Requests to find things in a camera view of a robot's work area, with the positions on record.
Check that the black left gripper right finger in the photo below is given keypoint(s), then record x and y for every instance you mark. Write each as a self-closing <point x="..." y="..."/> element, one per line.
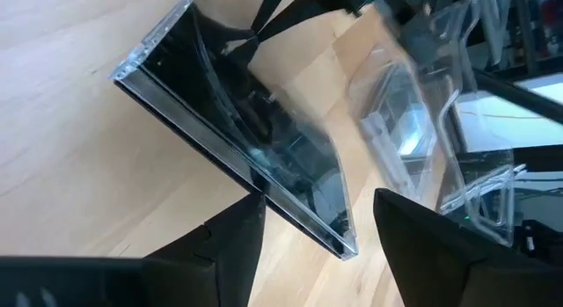
<point x="462" y="276"/>

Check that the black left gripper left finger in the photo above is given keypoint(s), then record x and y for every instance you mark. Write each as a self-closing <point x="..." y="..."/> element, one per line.
<point x="132" y="285"/>

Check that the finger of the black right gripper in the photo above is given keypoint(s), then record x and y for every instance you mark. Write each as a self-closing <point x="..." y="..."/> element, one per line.
<point x="290" y="20"/>
<point x="269" y="12"/>

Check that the clear CD case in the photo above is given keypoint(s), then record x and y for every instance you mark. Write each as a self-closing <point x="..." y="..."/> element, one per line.
<point x="246" y="135"/>

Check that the clear plastic bin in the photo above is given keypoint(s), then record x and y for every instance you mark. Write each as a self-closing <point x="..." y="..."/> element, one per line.
<point x="462" y="122"/>

